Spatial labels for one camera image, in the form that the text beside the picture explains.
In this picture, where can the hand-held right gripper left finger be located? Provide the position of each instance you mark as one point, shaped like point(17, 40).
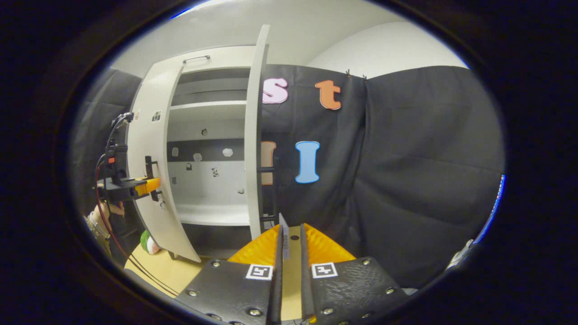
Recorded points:
point(277, 289)

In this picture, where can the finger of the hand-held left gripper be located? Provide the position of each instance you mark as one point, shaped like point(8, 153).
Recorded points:
point(146, 185)

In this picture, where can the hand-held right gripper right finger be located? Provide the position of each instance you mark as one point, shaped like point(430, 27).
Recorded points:
point(307, 289)

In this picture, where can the beige cabinet door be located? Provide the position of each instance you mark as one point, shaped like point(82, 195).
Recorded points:
point(149, 135)
point(253, 135)

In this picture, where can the double-door shoe cabinet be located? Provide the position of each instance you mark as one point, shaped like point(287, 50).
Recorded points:
point(207, 149)

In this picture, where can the white cabinet shelf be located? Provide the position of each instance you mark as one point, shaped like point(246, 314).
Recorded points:
point(207, 105)

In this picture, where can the black backdrop cloth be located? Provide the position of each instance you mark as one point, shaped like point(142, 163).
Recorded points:
point(406, 171)
point(90, 126)

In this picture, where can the green and white ball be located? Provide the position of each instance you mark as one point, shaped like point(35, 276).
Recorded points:
point(149, 243)

